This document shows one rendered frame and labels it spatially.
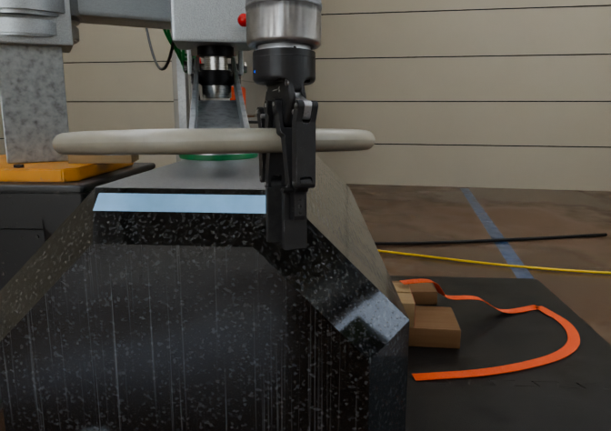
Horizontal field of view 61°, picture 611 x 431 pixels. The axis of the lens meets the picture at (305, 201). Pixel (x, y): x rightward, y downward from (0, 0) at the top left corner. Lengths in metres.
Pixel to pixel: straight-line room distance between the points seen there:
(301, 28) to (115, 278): 0.54
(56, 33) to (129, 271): 1.11
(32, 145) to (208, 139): 1.35
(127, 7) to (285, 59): 1.42
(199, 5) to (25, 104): 0.75
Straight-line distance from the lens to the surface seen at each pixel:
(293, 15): 0.61
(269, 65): 0.61
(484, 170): 6.43
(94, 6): 1.97
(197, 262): 0.89
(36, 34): 1.87
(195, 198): 0.93
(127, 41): 7.26
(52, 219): 1.68
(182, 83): 4.01
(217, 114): 1.30
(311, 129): 0.59
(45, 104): 1.91
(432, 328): 2.18
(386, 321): 0.95
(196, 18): 1.41
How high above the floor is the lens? 0.97
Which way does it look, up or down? 11 degrees down
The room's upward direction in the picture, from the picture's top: straight up
